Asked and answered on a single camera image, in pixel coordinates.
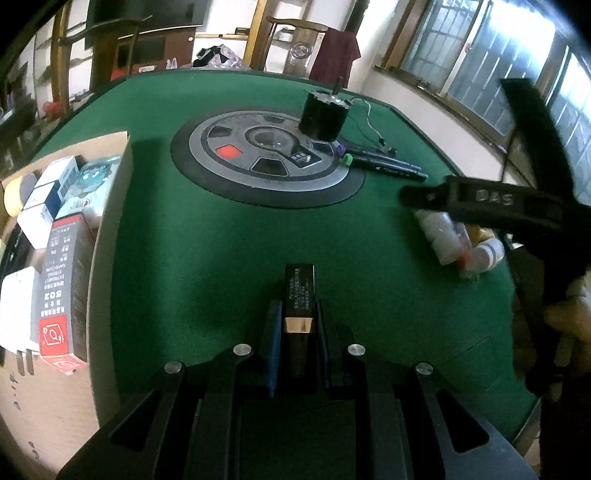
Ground plain white pill bottle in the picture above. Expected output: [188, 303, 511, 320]
[469, 238, 505, 274]

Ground black cylindrical motor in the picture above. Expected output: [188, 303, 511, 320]
[298, 76, 352, 142]

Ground white square power adapter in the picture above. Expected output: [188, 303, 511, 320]
[1, 266, 40, 376]

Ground window with wooden frame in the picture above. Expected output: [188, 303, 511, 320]
[380, 1, 590, 203]

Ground black marker purple cap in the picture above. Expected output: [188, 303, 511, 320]
[332, 140, 399, 160]

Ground white blue medicine box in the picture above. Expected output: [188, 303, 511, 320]
[17, 155, 79, 250]

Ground cardboard tray box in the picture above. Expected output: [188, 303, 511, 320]
[1, 131, 133, 479]

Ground black television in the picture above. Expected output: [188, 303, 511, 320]
[86, 0, 211, 31]

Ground white wire with connector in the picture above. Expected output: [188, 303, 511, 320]
[346, 96, 399, 156]

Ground white pill bottle printed label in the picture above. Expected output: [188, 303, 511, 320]
[415, 210, 461, 266]

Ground silver red 502 glue box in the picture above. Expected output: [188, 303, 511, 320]
[37, 214, 94, 375]

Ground black marker green cap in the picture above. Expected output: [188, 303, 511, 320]
[342, 153, 428, 183]

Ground maroon cloth on chair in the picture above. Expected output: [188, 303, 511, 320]
[310, 28, 361, 88]

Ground clear bag red items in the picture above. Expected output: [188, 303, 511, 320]
[454, 222, 479, 279]

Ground pile of clothes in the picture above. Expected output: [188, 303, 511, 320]
[192, 44, 249, 70]

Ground wooden chair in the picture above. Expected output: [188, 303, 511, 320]
[57, 15, 152, 114]
[249, 16, 329, 78]

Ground round grey control panel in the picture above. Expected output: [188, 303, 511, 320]
[170, 109, 365, 209]

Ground teal cartoon tissue pack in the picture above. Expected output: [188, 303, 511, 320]
[55, 155, 122, 229]

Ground black box gold band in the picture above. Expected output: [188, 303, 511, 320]
[281, 263, 315, 334]

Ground yellow-brown plastic packet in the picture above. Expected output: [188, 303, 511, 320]
[466, 225, 496, 247]

